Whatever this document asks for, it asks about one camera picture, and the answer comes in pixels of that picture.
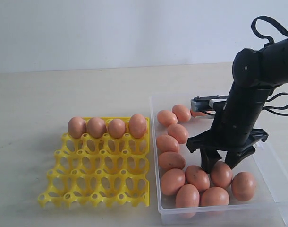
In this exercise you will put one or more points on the brown egg twelve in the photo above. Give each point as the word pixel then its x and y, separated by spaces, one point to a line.
pixel 169 160

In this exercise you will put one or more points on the clear plastic container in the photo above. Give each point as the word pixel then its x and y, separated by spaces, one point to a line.
pixel 267 208

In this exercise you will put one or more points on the brown egg six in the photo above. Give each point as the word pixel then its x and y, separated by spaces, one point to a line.
pixel 166 118

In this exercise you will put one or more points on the brown egg ten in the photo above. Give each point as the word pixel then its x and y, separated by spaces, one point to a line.
pixel 167 143

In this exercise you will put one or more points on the brown egg two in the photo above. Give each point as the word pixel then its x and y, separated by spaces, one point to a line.
pixel 96 127

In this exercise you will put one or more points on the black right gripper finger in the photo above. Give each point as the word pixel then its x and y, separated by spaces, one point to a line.
pixel 232 159

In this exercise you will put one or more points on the yellow plastic egg tray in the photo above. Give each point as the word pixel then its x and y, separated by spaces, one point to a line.
pixel 93 171

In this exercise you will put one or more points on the brown egg fifteen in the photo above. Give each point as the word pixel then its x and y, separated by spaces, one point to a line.
pixel 187 196

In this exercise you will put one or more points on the brown egg sixteen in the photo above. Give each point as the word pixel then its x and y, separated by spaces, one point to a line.
pixel 215 196

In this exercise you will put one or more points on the brown egg eleven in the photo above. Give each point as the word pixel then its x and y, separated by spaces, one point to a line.
pixel 196 176

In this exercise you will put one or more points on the small white plastic clip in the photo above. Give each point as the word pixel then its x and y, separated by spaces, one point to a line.
pixel 259 145

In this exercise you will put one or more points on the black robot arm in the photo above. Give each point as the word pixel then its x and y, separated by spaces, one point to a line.
pixel 256 74

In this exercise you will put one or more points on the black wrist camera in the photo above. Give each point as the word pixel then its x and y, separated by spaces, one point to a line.
pixel 205 103

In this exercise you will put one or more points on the brown egg one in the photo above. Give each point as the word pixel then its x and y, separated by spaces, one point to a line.
pixel 77 127

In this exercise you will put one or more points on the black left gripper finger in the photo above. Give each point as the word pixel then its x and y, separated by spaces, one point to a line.
pixel 209 157

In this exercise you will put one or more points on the brown egg fourteen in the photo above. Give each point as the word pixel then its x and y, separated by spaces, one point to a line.
pixel 221 175

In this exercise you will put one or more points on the brown egg four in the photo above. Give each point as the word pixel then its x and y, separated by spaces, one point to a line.
pixel 137 125

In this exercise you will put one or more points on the brown egg eight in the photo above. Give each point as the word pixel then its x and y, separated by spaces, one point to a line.
pixel 243 186

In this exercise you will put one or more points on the brown egg thirteen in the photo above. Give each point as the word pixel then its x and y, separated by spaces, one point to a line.
pixel 172 181

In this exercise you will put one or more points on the brown egg seven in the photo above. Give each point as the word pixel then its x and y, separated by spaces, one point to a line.
pixel 179 132

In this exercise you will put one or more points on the brown egg nine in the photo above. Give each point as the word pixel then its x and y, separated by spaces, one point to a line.
pixel 197 114

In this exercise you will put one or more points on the brown egg three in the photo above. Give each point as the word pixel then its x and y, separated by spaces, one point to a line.
pixel 116 128

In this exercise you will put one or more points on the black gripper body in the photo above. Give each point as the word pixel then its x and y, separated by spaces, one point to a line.
pixel 233 120

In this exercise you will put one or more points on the brown egg five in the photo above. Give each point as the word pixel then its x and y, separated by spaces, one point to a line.
pixel 182 113

